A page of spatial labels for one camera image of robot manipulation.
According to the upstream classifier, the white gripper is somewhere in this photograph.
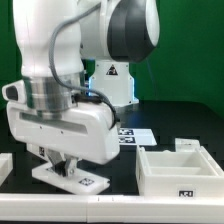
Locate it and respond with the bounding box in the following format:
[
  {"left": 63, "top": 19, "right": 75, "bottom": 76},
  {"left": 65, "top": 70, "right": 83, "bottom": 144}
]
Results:
[{"left": 7, "top": 102, "right": 120, "bottom": 176}]

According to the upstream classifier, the large white cabinet body box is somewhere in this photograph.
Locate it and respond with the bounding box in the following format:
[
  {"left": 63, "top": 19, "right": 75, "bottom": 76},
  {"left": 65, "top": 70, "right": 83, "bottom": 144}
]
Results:
[{"left": 136, "top": 147, "right": 224, "bottom": 199}]

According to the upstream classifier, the white cabinet drawer box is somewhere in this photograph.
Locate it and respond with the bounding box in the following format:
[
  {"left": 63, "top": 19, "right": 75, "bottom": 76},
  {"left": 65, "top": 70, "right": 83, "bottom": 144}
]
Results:
[{"left": 26, "top": 143, "right": 49, "bottom": 161}]

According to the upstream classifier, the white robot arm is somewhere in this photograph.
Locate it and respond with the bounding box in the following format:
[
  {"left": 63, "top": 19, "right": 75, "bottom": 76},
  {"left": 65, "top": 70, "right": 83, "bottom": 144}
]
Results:
[{"left": 2, "top": 0, "right": 160, "bottom": 176}]

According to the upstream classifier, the small white cabinet panel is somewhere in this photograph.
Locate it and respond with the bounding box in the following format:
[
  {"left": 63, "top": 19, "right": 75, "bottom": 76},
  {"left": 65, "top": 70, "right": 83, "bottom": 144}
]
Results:
[{"left": 175, "top": 138, "right": 200, "bottom": 152}]

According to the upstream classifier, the white marker sheet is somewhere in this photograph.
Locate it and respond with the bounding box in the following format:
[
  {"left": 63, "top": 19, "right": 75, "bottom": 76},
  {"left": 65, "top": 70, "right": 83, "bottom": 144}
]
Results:
[{"left": 118, "top": 128, "right": 157, "bottom": 146}]

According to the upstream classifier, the white left rail piece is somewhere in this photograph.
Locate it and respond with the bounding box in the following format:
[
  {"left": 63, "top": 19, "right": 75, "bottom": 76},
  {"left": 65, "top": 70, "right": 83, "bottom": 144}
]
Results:
[{"left": 0, "top": 153, "right": 13, "bottom": 186}]

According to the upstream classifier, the white rail piece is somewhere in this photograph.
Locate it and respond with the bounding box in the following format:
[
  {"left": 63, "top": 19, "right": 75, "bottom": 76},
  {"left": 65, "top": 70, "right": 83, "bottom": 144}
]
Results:
[
  {"left": 198, "top": 147, "right": 224, "bottom": 177},
  {"left": 0, "top": 153, "right": 13, "bottom": 186}
]

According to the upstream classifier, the white front rail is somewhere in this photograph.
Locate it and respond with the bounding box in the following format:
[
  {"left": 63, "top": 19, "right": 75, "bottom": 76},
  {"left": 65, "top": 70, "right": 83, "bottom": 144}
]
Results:
[{"left": 0, "top": 194, "right": 224, "bottom": 224}]

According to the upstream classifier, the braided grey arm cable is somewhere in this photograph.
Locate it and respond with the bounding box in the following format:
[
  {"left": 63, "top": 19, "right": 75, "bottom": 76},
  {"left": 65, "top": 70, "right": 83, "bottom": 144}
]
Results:
[{"left": 48, "top": 1, "right": 118, "bottom": 130}]

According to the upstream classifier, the white right rail piece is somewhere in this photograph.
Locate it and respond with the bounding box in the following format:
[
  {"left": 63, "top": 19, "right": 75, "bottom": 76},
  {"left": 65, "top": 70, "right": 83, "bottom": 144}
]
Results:
[{"left": 198, "top": 147, "right": 224, "bottom": 177}]

